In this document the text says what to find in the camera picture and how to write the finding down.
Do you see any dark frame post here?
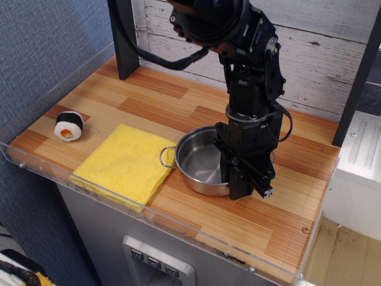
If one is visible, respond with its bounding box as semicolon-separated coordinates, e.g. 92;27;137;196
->
107;0;140;80
332;8;380;147

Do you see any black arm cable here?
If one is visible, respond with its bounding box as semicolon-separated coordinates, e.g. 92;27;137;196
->
110;0;209;72

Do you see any left dark frame post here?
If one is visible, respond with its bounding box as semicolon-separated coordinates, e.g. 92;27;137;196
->
107;0;140;80

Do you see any yellow black object corner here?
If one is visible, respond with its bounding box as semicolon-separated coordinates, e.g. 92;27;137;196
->
1;261;53;286

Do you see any yellow cloth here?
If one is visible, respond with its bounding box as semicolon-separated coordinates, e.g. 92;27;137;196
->
70;124;175;212

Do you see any right dark frame post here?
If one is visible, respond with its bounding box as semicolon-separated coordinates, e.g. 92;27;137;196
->
332;8;380;147

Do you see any clear acrylic guard rail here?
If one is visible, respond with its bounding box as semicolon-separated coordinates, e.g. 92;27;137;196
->
1;41;339;285

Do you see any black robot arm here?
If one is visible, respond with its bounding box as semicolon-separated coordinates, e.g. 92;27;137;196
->
170;1;288;200

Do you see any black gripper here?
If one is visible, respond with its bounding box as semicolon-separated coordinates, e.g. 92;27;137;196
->
214;111;282;200

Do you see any plush sushi roll toy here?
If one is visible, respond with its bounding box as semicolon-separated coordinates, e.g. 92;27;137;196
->
54;111;84;142

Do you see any white appliance top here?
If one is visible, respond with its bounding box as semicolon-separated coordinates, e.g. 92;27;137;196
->
322;111;380;240

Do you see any metal pot with handles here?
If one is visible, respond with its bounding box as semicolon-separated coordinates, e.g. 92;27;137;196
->
160;125;276;197

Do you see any grey cabinet with dispenser panel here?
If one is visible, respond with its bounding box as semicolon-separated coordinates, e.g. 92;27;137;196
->
58;183;303;285

